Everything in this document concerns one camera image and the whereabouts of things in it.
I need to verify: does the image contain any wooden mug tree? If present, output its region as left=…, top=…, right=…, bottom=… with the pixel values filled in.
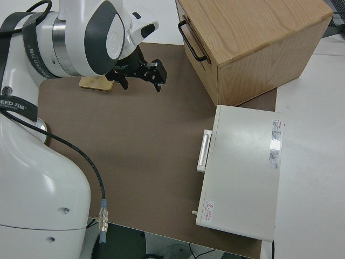
left=79, top=75, right=113, bottom=92

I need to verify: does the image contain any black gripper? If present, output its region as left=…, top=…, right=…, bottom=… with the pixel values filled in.
left=105, top=50, right=168, bottom=93

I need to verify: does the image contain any gray plate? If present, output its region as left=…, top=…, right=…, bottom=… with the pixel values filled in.
left=34, top=118, right=50, bottom=144

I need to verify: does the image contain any wooden box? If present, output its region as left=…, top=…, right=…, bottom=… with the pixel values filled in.
left=175, top=0, right=334, bottom=106

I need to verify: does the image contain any brown table mat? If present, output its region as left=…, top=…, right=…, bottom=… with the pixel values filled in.
left=36, top=42, right=278, bottom=259

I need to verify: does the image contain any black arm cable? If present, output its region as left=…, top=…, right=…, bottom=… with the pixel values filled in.
left=0, top=107, right=110, bottom=259

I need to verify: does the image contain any white toaster oven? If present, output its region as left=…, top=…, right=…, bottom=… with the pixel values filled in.
left=195, top=104, right=286, bottom=241

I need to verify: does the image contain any black box handle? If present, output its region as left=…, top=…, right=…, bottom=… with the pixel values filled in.
left=177, top=21, right=208, bottom=62

